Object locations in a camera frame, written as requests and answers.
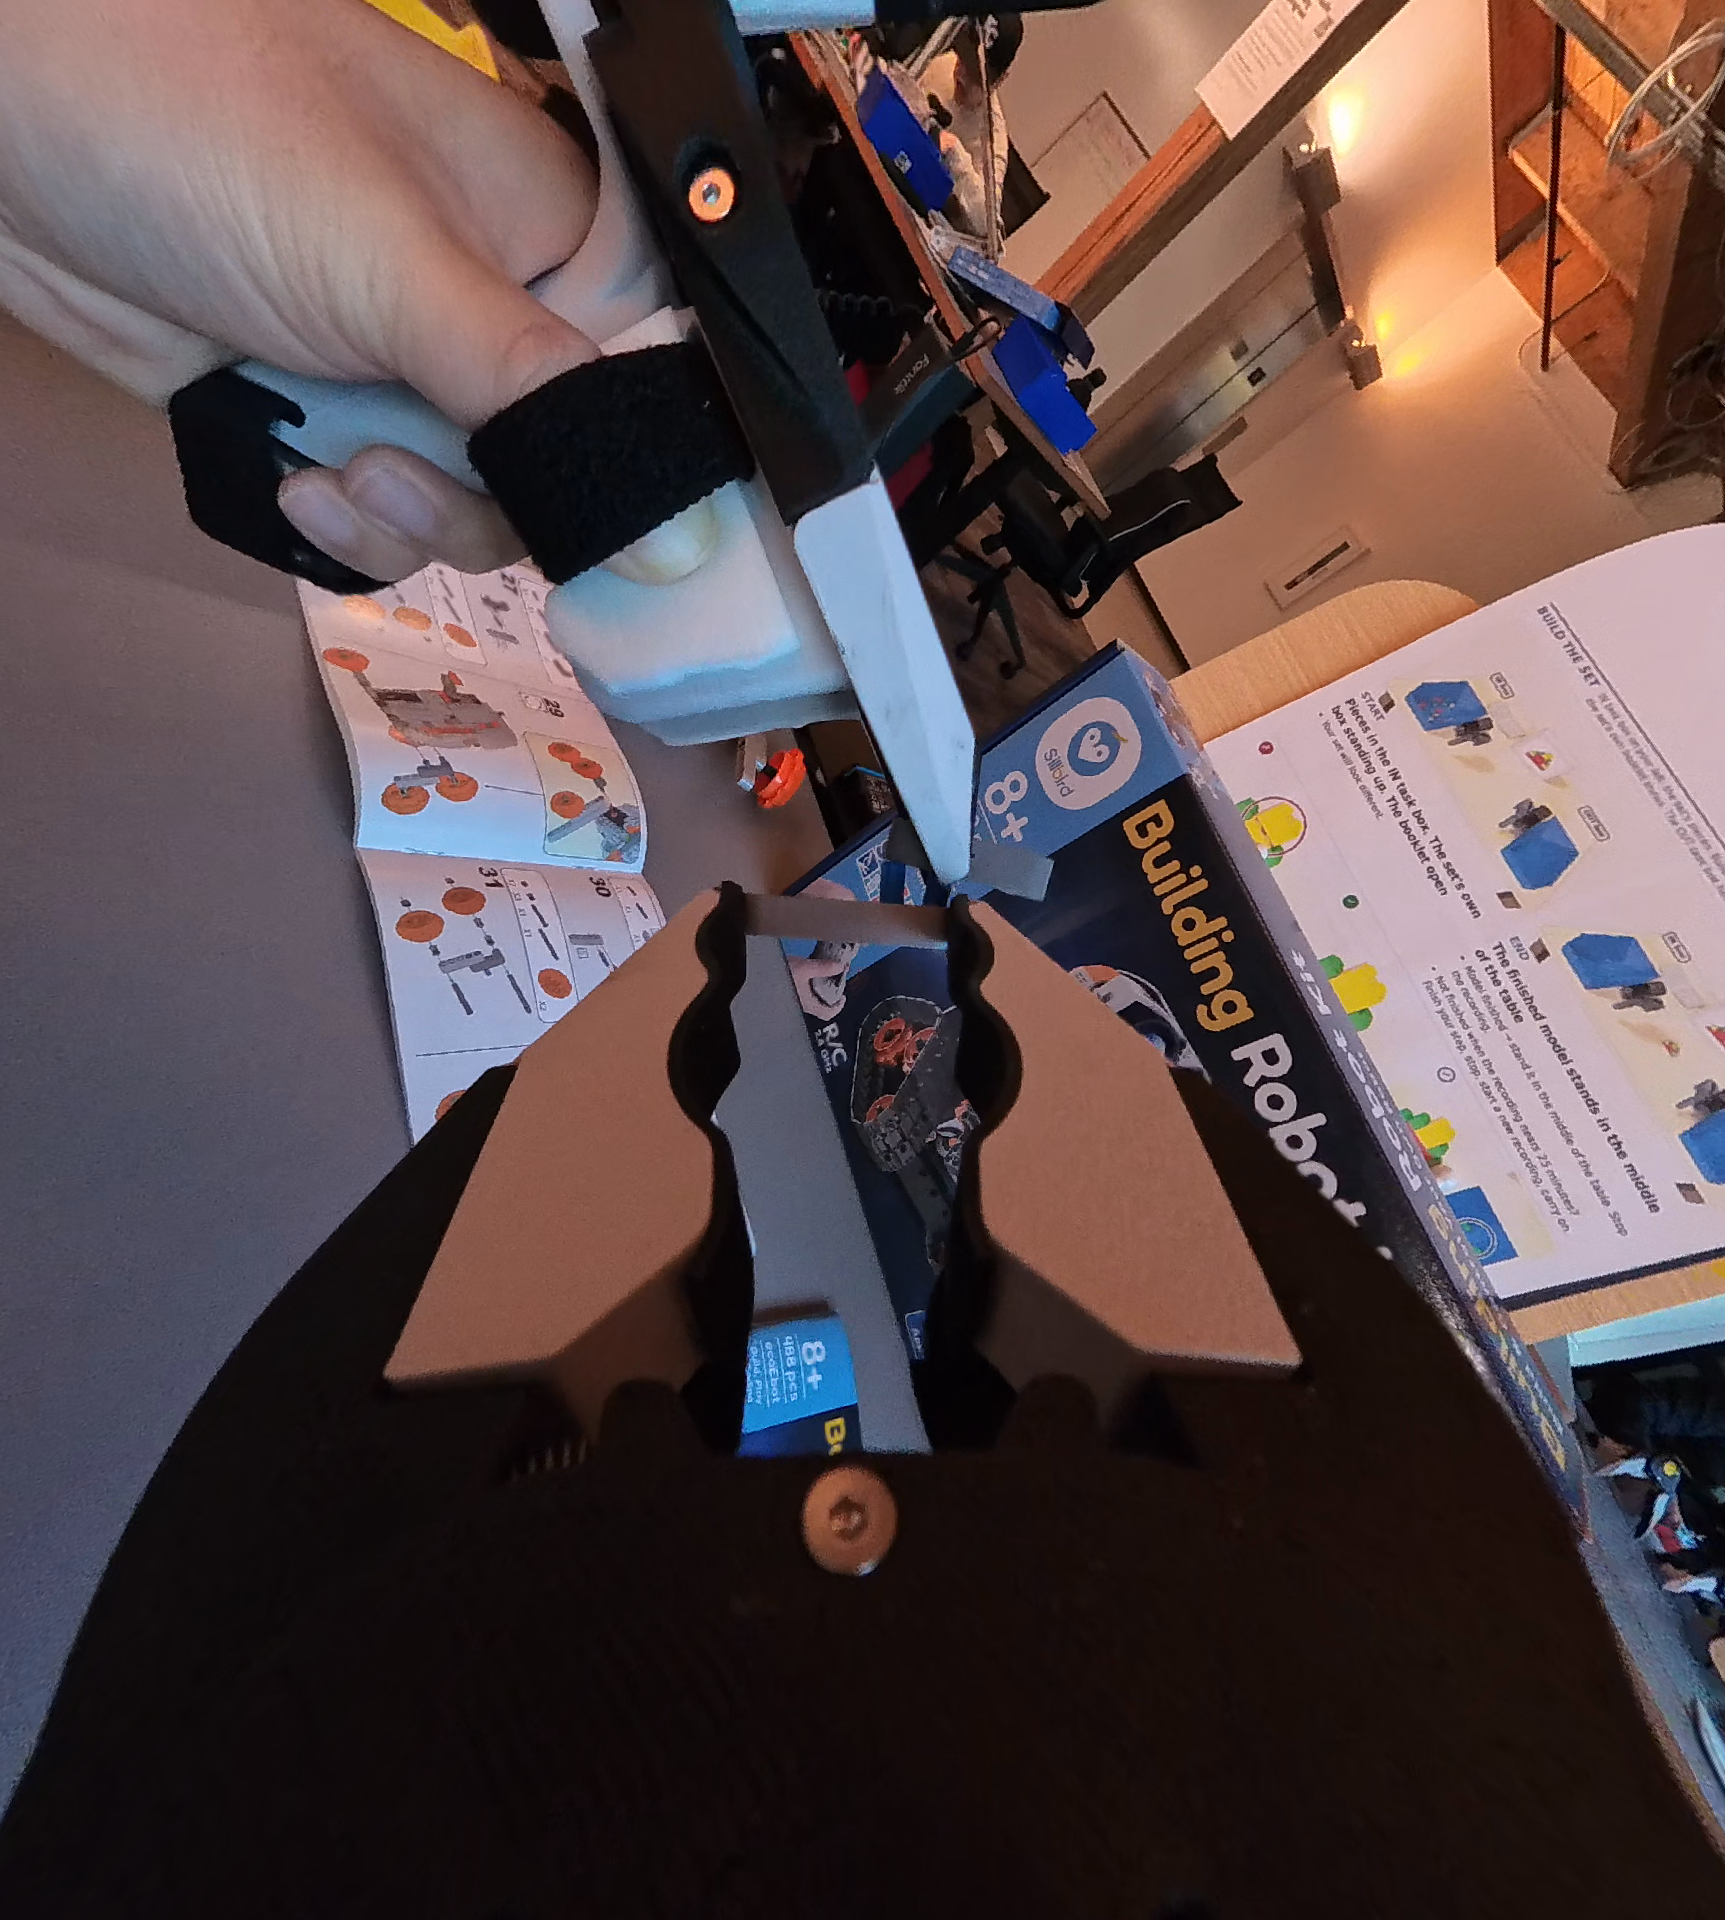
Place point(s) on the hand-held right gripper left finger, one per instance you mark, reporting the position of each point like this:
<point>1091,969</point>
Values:
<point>562,1201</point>

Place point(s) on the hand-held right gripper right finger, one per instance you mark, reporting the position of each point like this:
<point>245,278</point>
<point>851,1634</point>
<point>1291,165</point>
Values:
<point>1117,1201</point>

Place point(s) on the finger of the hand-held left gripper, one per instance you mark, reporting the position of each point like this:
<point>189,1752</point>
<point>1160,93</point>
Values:
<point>893,675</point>

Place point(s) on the light grey holed beam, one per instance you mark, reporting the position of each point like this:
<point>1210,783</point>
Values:
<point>848,918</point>

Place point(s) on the grey desk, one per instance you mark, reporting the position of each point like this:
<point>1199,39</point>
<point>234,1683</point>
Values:
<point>127,901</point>

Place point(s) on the white task sheet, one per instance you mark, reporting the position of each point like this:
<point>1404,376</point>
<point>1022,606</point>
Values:
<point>1627,824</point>

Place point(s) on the person's left hand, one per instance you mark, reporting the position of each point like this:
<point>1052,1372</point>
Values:
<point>202,181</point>

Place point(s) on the orange toy wheel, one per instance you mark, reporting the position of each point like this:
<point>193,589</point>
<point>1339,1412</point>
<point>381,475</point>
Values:
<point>785,780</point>

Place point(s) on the blue storage bin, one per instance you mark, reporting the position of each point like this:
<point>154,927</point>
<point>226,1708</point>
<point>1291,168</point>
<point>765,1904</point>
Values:
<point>905,142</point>
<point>1046,390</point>

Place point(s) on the blue toy box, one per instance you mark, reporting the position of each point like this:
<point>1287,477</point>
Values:
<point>1251,975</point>

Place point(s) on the open instruction booklet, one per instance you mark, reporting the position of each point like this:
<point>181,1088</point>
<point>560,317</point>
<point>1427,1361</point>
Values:
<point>502,931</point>

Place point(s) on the black office chair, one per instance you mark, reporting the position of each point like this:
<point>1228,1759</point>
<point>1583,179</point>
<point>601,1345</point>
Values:
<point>1147,518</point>

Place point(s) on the yellow storage bin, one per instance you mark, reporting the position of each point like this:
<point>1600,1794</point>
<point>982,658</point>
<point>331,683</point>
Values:
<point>435,31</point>

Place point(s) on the beige chair back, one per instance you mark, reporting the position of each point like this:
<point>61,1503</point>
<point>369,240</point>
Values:
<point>1327,644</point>

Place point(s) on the white paper notice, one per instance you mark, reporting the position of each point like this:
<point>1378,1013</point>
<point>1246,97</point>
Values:
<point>1281,60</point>

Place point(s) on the colourful toy figure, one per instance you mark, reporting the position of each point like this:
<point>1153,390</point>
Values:
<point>1658,1501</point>

